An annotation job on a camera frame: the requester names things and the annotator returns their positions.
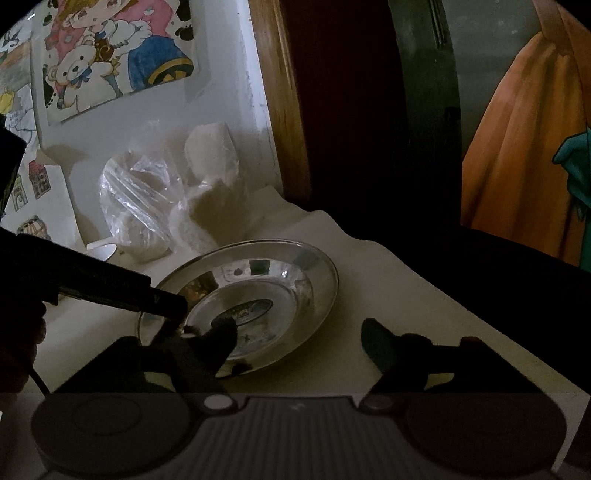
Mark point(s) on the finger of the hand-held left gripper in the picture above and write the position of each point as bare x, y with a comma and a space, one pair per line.
161, 304

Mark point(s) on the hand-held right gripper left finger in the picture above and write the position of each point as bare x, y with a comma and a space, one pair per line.
225, 333

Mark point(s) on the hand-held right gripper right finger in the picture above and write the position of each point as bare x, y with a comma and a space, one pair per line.
375, 342

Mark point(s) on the white printed tote bag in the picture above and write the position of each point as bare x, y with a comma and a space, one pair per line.
415, 286

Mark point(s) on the coloured houses drawing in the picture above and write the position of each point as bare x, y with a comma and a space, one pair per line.
39, 184

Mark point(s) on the clear plastic bag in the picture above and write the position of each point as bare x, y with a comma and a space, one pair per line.
134, 203

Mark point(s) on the white lumpy packet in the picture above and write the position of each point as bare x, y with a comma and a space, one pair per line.
210, 184

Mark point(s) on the coloured cartoon drawing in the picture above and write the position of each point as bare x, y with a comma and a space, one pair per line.
16, 92

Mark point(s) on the girl and teddy bear drawing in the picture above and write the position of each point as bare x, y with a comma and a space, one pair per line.
111, 50

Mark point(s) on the teal broom tie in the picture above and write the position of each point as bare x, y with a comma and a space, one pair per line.
576, 161

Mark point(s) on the wooden door frame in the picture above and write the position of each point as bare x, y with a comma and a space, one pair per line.
281, 92

